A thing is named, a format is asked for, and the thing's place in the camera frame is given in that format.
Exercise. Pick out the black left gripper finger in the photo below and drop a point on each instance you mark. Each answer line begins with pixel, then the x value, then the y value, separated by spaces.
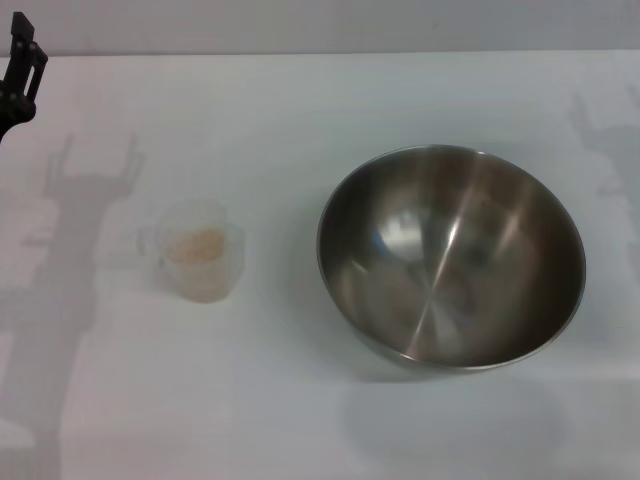
pixel 22 30

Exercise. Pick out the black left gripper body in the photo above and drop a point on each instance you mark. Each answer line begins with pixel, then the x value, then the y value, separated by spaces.
pixel 15 116

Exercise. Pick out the white rice grains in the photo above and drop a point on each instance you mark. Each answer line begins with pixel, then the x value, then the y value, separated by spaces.
pixel 196 244

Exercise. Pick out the clear plastic measuring cup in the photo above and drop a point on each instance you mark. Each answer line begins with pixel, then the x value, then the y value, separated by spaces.
pixel 200 280

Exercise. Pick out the stainless steel mixing bowl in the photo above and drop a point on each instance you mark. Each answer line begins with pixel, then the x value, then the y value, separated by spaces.
pixel 450 260

